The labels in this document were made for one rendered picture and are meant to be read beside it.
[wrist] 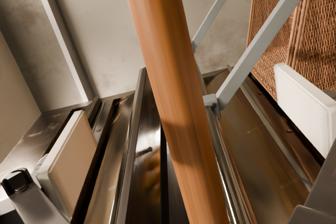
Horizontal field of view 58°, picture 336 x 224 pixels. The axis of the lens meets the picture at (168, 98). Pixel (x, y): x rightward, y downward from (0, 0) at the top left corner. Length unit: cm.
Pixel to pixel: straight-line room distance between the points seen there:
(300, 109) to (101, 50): 362
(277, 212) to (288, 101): 70
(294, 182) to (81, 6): 315
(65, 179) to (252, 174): 87
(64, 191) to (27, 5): 372
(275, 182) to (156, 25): 82
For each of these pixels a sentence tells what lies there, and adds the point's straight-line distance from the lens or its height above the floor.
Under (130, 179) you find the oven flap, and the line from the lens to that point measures 84.
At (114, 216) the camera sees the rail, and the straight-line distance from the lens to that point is 76.
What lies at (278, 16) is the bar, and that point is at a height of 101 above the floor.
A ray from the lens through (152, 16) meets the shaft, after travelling 17.
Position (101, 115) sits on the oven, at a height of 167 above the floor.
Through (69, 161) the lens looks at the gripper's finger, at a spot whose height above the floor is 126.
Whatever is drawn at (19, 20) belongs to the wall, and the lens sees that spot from 394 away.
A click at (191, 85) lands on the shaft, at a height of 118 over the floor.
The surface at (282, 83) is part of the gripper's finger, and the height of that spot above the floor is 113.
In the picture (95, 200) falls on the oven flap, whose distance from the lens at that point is 110.
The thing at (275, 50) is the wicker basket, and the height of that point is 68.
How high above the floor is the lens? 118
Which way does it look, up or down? 4 degrees up
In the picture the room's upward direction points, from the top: 103 degrees counter-clockwise
